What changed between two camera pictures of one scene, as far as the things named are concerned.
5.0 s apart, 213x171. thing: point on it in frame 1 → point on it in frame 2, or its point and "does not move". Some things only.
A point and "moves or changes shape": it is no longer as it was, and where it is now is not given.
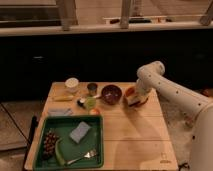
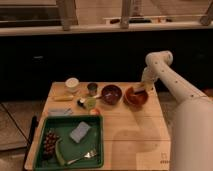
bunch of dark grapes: [49, 143] does not move
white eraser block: [135, 98] moves or changes shape
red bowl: [134, 98] does not move
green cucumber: [59, 152] does not move
